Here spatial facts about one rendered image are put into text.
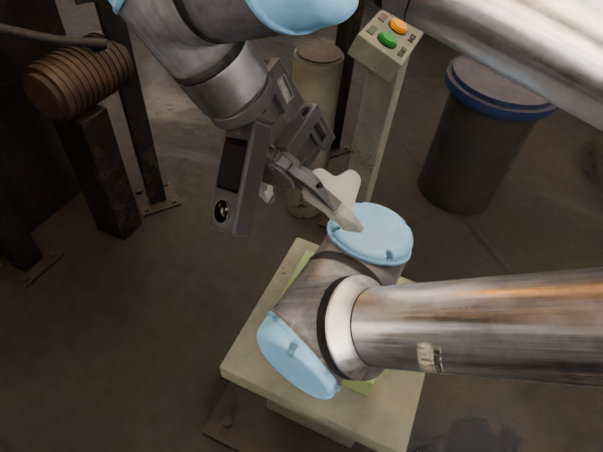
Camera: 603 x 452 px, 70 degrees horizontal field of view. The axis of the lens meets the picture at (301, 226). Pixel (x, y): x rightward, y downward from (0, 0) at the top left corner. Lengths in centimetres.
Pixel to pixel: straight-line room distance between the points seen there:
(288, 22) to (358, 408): 60
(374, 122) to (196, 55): 78
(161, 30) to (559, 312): 35
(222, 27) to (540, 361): 32
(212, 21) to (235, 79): 8
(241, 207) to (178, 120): 136
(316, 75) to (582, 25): 75
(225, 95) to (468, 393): 95
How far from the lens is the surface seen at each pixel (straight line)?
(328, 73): 105
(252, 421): 102
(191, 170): 153
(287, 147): 44
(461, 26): 38
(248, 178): 42
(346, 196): 49
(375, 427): 74
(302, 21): 29
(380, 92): 106
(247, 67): 39
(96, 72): 107
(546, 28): 37
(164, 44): 37
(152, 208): 141
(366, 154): 116
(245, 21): 31
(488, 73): 136
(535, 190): 175
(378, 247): 55
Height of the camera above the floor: 99
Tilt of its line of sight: 48 degrees down
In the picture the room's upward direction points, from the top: 6 degrees clockwise
